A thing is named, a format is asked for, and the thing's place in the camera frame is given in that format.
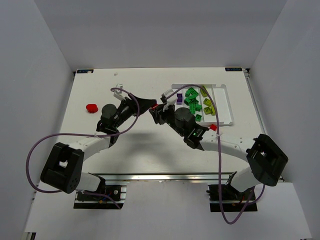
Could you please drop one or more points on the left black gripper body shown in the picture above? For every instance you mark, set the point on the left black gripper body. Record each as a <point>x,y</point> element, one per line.
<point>135,105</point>

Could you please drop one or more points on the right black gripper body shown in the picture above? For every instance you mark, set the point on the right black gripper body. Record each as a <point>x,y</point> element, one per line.
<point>159,113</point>

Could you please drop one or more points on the purple lego brick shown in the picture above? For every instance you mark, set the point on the purple lego brick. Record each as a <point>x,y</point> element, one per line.
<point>180,99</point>

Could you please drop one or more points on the green long lego plate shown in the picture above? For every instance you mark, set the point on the green long lego plate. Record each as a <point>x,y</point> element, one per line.
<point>192,108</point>

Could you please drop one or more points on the green lego brick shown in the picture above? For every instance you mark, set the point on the green lego brick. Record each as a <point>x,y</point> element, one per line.
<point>198,118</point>

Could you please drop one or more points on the red rounded lego brick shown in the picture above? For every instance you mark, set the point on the red rounded lego brick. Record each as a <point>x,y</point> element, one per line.
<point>92,108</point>

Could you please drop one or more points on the lime and green lego stack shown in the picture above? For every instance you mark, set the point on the lime and green lego stack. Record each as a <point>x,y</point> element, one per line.
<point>203,91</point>

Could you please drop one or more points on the red rectangular lego brick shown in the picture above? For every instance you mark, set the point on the red rectangular lego brick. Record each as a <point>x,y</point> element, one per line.
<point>213,127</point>

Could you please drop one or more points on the lime small lego brick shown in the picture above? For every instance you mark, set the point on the lime small lego brick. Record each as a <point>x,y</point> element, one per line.
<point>209,111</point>

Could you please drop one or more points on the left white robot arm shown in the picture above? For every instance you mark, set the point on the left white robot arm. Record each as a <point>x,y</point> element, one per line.
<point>63,168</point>

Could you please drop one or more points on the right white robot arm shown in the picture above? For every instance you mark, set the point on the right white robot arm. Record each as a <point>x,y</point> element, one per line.
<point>265,158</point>

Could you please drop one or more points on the white divided tray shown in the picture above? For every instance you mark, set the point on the white divided tray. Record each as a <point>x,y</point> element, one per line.
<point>220,96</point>

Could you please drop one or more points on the left blue table sticker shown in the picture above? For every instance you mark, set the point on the left blue table sticker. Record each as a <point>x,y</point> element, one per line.
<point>84,71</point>

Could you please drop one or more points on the blue table sticker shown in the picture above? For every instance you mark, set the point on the blue table sticker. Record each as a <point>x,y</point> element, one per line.
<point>84,71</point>
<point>233,69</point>

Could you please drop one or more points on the right blue table sticker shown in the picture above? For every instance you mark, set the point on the right blue table sticker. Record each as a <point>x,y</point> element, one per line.
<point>233,69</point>

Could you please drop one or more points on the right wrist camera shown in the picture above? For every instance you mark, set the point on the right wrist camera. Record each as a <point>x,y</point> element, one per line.
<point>168,98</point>

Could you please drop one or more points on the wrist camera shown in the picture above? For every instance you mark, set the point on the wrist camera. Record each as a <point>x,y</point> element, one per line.
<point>117,91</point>
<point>168,98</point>

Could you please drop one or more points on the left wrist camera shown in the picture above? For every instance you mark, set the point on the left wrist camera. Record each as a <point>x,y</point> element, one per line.
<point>117,91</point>

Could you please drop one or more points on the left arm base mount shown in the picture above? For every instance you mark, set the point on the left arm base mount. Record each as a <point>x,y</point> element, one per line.
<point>110,196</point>

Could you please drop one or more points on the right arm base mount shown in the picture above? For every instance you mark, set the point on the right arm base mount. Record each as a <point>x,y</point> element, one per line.
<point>232,203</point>

